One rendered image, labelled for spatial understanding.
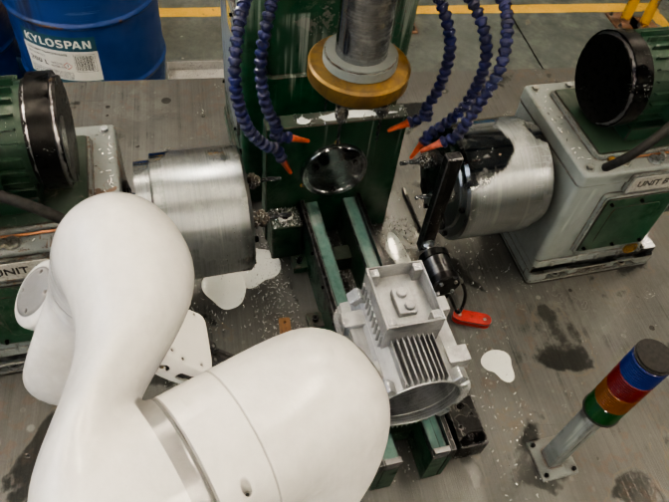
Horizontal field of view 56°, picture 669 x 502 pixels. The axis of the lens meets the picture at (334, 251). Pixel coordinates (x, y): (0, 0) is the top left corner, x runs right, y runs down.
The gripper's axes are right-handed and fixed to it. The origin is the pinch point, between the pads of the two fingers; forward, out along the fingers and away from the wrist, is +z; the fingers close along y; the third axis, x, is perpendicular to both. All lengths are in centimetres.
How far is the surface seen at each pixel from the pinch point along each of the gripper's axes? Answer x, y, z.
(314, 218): -7, 42, 32
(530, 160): -53, 30, 40
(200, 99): 14, 101, 29
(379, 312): -21.4, 2.4, 14.9
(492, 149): -48, 33, 34
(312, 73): -30.7, 39.1, -2.4
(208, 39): 52, 247, 102
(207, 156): -5.7, 39.3, -1.1
